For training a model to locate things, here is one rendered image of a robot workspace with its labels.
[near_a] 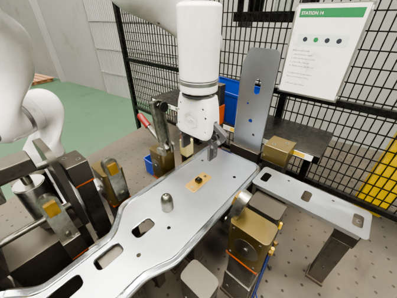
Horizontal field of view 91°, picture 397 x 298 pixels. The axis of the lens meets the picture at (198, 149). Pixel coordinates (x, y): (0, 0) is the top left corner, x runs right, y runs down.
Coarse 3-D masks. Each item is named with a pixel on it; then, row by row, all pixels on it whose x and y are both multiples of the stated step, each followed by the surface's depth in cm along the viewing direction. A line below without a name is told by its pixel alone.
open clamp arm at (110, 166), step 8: (104, 160) 50; (112, 160) 51; (104, 168) 50; (112, 168) 51; (112, 176) 52; (120, 176) 54; (112, 184) 52; (120, 184) 54; (120, 192) 55; (128, 192) 56; (120, 200) 55
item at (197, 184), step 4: (200, 176) 61; (208, 176) 61; (192, 180) 59; (196, 180) 58; (200, 180) 58; (204, 180) 59; (208, 180) 59; (188, 184) 58; (192, 184) 58; (196, 184) 58; (200, 184) 58; (188, 188) 56; (192, 188) 56; (196, 188) 56
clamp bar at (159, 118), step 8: (152, 104) 54; (160, 104) 53; (152, 112) 56; (160, 112) 58; (160, 120) 58; (160, 128) 58; (160, 136) 59; (168, 136) 61; (160, 144) 61; (168, 144) 63
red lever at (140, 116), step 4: (140, 116) 64; (144, 116) 64; (140, 120) 64; (144, 120) 64; (144, 124) 64; (148, 124) 64; (148, 128) 63; (152, 128) 64; (152, 132) 63; (156, 136) 63; (156, 140) 64; (164, 144) 63; (168, 148) 63
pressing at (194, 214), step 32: (192, 160) 68; (224, 160) 68; (160, 192) 55; (192, 192) 55; (224, 192) 55; (128, 224) 47; (160, 224) 47; (192, 224) 47; (96, 256) 41; (128, 256) 41; (160, 256) 41; (32, 288) 36; (96, 288) 36; (128, 288) 36
